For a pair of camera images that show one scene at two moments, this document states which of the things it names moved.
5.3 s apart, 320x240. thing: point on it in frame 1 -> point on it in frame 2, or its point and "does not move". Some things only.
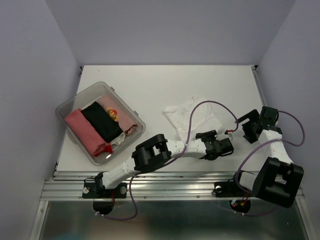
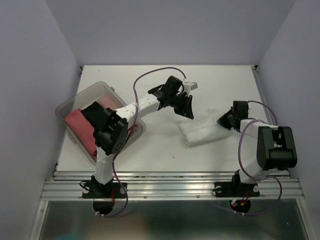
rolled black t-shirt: [106, 127] does not move
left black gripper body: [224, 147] -> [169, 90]
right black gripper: [252, 115] -> [222, 121]
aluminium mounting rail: [148, 186] does not move
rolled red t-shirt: [78, 124] does not move
